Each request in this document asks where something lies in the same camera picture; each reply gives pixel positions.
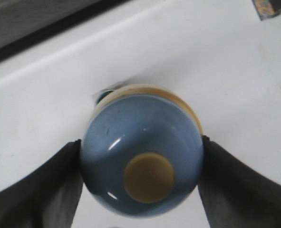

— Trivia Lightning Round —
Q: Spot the black rotary selector switch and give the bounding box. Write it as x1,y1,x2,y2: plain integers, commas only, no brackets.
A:
252,0,281,21

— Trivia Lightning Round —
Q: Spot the grey stone counter slab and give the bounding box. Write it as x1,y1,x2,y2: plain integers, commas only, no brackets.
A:
0,0,125,62

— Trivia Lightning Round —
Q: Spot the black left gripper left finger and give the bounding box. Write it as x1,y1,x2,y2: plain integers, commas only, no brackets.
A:
0,140,83,228

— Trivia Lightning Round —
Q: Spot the blue desk bell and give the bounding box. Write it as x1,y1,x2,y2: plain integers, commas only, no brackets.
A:
80,84,204,218

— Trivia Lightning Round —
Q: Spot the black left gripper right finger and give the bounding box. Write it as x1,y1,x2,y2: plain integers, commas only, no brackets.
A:
198,136,281,228

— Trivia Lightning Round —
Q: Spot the green pushbutton switch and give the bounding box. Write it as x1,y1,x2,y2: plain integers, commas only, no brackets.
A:
95,89,115,105

